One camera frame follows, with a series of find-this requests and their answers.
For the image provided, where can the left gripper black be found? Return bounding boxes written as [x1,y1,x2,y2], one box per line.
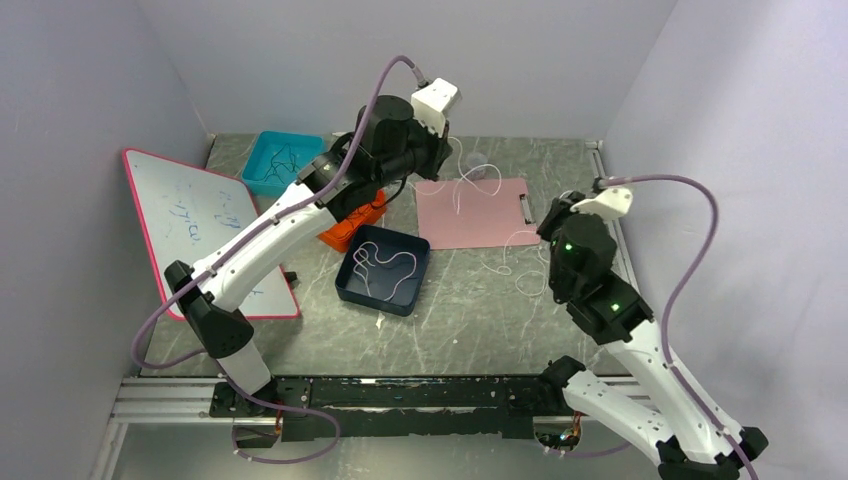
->
[377,109,455,188]

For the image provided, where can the white cable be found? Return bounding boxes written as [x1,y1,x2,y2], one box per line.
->
[349,241,420,303]

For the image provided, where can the black thin cable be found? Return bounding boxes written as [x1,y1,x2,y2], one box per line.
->
[258,142,309,185]

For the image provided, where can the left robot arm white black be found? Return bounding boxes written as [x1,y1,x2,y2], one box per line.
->
[165,86,459,416]

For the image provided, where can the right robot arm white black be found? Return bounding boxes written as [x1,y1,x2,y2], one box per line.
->
[537,192,768,479]

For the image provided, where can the small clear plastic cup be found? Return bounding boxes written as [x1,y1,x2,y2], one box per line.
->
[464,151,488,175]

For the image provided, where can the pink clipboard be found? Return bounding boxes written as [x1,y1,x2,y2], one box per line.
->
[414,178,540,250]

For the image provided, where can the orange plastic tray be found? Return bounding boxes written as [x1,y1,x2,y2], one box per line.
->
[317,190,387,253]

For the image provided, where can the dark blue plastic tray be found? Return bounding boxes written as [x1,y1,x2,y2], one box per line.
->
[335,225,430,317]

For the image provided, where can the teal plastic tray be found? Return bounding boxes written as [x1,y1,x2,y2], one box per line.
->
[241,131,325,198]

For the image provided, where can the black whiteboard stand foot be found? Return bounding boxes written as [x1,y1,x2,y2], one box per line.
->
[283,271,298,286]

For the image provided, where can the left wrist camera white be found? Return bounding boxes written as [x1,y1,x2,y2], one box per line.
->
[410,78,462,138]

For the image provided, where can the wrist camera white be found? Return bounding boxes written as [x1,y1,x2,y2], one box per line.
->
[410,78,462,138]
[570,187,633,221]

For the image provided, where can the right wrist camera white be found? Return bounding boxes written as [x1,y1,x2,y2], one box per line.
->
[570,187,633,221]

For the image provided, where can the whiteboard with pink frame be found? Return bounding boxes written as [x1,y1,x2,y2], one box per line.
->
[123,148,259,301]

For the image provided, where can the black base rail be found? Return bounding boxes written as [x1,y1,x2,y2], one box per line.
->
[208,374,572,442]

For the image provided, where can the aluminium frame rail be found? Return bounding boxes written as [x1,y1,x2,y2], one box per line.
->
[89,374,710,480]

